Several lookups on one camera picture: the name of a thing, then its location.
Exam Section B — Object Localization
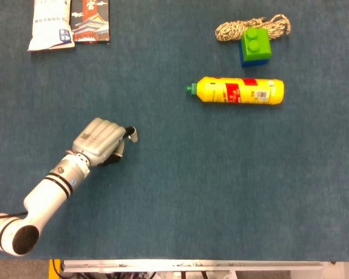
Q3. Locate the yellow bottle with green cap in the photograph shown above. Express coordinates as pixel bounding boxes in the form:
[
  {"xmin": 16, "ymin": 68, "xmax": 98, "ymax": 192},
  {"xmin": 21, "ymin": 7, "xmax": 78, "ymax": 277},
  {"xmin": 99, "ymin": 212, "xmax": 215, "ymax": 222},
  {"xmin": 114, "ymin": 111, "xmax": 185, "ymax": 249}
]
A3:
[{"xmin": 185, "ymin": 76, "xmax": 286, "ymax": 105}]

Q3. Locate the black red illustrated box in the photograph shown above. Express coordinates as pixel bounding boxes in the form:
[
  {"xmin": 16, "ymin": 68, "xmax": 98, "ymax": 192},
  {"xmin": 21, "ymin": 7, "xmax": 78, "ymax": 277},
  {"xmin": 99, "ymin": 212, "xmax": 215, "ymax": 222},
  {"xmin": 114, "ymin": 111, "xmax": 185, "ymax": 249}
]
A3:
[{"xmin": 70, "ymin": 0, "xmax": 111, "ymax": 45}]

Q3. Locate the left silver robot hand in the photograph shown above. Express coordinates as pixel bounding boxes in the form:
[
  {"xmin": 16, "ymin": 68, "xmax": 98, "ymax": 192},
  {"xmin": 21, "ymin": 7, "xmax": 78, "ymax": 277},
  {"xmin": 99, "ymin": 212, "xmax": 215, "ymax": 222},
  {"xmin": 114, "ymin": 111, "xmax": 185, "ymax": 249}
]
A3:
[{"xmin": 72, "ymin": 117, "xmax": 139, "ymax": 167}]

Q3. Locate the aluminium frame rail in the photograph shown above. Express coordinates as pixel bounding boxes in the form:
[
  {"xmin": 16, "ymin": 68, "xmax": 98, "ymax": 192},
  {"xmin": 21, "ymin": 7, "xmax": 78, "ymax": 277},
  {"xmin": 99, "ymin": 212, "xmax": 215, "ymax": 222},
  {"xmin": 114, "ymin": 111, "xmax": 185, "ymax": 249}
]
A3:
[{"xmin": 60, "ymin": 259, "xmax": 324, "ymax": 273}]

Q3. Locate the green toy building block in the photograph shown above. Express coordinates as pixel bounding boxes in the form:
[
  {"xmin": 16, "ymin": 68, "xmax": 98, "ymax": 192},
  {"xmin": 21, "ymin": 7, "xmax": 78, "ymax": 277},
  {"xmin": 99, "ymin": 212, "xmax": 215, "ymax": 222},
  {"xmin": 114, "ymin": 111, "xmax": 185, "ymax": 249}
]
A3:
[{"xmin": 240, "ymin": 27, "xmax": 272, "ymax": 62}]

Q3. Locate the white snack bag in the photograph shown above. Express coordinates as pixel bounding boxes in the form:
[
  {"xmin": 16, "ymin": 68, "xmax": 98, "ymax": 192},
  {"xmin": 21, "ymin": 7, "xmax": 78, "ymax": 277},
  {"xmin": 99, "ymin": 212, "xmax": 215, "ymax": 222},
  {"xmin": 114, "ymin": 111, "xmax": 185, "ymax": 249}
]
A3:
[{"xmin": 27, "ymin": 0, "xmax": 76, "ymax": 52}]

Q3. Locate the blue-green table cloth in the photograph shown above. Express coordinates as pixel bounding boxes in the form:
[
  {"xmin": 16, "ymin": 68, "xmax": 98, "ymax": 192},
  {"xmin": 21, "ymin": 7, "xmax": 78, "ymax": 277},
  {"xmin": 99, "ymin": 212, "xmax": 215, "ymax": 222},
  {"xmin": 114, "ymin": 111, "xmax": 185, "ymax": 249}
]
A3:
[{"xmin": 0, "ymin": 0, "xmax": 349, "ymax": 262}]

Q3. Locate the beige braided rope bundle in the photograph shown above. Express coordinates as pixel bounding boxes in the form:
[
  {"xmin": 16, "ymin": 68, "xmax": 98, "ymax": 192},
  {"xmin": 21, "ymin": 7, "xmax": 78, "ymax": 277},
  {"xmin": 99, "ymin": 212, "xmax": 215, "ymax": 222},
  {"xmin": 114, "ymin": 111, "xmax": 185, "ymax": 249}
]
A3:
[{"xmin": 215, "ymin": 13, "xmax": 292, "ymax": 43}]

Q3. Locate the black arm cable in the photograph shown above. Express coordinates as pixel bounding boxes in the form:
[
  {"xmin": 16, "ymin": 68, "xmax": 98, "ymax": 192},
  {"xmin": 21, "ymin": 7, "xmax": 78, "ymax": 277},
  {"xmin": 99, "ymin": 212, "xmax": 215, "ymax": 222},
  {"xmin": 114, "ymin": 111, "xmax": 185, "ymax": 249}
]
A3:
[{"xmin": 0, "ymin": 211, "xmax": 29, "ymax": 220}]

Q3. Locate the blue toy building block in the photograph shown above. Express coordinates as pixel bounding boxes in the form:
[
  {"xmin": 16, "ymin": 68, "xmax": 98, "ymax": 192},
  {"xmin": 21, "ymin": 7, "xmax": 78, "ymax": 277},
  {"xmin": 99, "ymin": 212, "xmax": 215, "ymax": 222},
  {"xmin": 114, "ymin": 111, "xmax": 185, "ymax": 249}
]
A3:
[{"xmin": 239, "ymin": 42, "xmax": 270, "ymax": 68}]

